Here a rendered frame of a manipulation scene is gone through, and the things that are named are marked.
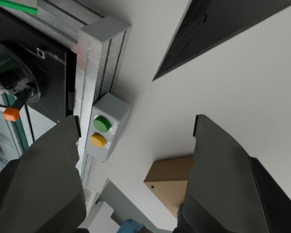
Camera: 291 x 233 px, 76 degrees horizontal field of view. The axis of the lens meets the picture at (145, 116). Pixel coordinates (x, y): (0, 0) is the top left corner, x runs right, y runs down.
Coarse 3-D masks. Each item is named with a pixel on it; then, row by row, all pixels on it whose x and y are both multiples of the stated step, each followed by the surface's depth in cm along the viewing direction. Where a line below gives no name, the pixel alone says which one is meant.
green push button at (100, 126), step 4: (96, 120) 41; (100, 120) 40; (104, 120) 40; (96, 124) 42; (100, 124) 41; (104, 124) 40; (108, 124) 41; (96, 128) 43; (100, 128) 42; (104, 128) 41; (108, 128) 41; (104, 132) 42
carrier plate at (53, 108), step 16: (0, 16) 34; (0, 32) 36; (16, 32) 34; (32, 32) 33; (32, 48) 35; (48, 48) 33; (64, 48) 33; (48, 64) 36; (64, 64) 34; (48, 80) 39; (64, 80) 37; (48, 96) 43; (64, 96) 40; (48, 112) 48; (64, 112) 45
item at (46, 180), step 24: (72, 120) 11; (48, 144) 9; (72, 144) 10; (24, 168) 8; (48, 168) 8; (72, 168) 8; (24, 192) 7; (48, 192) 7; (72, 192) 7; (0, 216) 6; (24, 216) 6; (48, 216) 6; (72, 216) 7
